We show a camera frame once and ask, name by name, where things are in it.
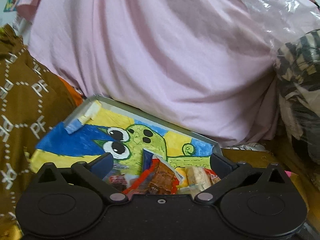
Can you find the red meat snack packet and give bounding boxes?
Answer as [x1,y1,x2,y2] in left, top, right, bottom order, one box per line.
[122,158,180,197]

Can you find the dark dried meat packet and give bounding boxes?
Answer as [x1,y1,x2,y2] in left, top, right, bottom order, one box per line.
[103,163,140,191]

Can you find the blue snack packet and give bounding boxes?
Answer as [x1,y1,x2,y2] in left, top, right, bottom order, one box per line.
[142,149,160,176]

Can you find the wafer biscuit packet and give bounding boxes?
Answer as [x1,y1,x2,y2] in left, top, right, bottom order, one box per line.
[185,166,212,190]

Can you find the yellow green candy bar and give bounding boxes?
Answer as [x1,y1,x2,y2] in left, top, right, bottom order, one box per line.
[175,167,189,189]

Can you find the grey tray with cartoon drawing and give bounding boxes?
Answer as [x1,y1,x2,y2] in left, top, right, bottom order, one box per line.
[30,94,223,196]

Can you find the colourful cartoon bedspread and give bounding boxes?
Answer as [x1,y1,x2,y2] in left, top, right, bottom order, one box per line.
[58,76,320,240]

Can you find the brown patterned PF blanket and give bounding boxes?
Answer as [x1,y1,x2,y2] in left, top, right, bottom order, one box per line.
[1,24,82,239]

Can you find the pink bed sheet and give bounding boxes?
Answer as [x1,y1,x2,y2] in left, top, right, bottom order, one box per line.
[16,0,320,148]

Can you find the plastic bag of clothes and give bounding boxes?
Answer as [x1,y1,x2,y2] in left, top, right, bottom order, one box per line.
[274,29,319,165]

